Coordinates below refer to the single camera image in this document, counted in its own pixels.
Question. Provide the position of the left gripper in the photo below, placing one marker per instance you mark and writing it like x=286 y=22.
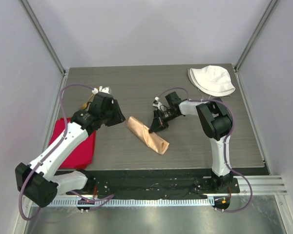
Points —
x=119 y=117

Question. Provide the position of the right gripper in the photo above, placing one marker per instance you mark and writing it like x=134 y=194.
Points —
x=157 y=123

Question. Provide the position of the peach cloth napkin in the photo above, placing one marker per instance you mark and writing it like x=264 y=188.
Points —
x=151 y=140

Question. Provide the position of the gold fork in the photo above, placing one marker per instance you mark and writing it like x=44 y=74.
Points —
x=85 y=105

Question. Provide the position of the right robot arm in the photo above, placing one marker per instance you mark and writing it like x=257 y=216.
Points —
x=216 y=121

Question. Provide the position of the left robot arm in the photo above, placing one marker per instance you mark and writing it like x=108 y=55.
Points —
x=38 y=181

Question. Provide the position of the red folded cloth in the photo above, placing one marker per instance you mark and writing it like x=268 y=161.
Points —
x=82 y=156

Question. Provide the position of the white bucket hat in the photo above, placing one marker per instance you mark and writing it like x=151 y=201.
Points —
x=212 y=80

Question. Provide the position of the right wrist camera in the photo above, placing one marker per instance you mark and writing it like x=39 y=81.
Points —
x=157 y=104

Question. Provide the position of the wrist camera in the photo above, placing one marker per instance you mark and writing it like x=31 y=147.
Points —
x=104 y=90
x=157 y=104

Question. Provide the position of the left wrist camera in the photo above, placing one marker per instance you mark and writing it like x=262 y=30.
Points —
x=104 y=90

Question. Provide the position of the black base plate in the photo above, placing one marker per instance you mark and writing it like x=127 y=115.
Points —
x=156 y=184

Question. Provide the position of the left aluminium frame post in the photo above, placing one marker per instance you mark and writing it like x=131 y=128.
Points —
x=41 y=33

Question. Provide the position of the aluminium frame post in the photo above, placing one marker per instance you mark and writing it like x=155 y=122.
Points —
x=257 y=32
x=41 y=33

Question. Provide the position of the white slotted cable duct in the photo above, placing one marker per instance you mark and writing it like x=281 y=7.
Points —
x=73 y=201

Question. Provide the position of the aluminium front rail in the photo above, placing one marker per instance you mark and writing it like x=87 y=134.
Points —
x=267 y=185

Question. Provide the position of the right aluminium frame post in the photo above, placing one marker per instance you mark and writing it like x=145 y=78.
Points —
x=257 y=32

